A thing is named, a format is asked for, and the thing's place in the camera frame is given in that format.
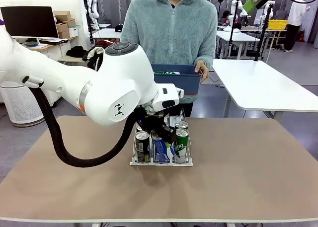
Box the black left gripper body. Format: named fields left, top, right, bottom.
left=135, top=107, right=174, bottom=138

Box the blue beverage can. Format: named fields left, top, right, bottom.
left=151, top=131, right=174, bottom=163

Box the blue plastic bin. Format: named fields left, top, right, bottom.
left=151, top=64, right=202, bottom=98

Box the person left forearm teal sleeve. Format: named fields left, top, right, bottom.
left=192, top=25, right=218, bottom=71

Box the person left hand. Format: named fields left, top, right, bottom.
left=194, top=60, right=210, bottom=83

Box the person in black cap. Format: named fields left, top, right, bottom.
left=222, top=10, right=234, bottom=26

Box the yellow plastic crate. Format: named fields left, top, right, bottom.
left=269, top=19, right=290, bottom=30

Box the thick black tripod stand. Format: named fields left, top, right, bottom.
left=254, top=0, right=274, bottom=62

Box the thin black light stand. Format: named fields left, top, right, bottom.
left=227, top=0, right=240, bottom=59

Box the standing person white shirt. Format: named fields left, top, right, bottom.
left=284, top=0, right=311, bottom=53

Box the white background table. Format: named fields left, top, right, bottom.
left=216, top=30, right=260, bottom=61
left=91, top=27, right=123, bottom=43

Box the wooden shelf unit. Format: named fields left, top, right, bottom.
left=267, top=28, right=296, bottom=49

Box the person in teal fleece jacket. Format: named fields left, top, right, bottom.
left=120, top=0, right=218, bottom=118

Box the large white side table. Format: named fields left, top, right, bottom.
left=212, top=59, right=318, bottom=121

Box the dark white-striped jacket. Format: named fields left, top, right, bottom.
left=83, top=47, right=105, bottom=72

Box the red jacket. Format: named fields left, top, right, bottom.
left=95, top=40, right=122, bottom=49

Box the small white rolling table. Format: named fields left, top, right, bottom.
left=58, top=57, right=88, bottom=64

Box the black hat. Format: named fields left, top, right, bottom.
left=66, top=45, right=87, bottom=58

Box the small cardboard box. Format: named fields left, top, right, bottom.
left=56, top=22, right=71, bottom=39

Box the white cylindrical air purifier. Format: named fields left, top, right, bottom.
left=0, top=79, right=46, bottom=128

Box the large cardboard box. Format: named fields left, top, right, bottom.
left=53, top=10, right=71, bottom=21

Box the black computer monitor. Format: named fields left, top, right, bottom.
left=0, top=5, right=60, bottom=39

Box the white wire can dispenser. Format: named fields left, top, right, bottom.
left=129, top=107, right=194, bottom=167

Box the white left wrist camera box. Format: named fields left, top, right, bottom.
left=152, top=83, right=185, bottom=113

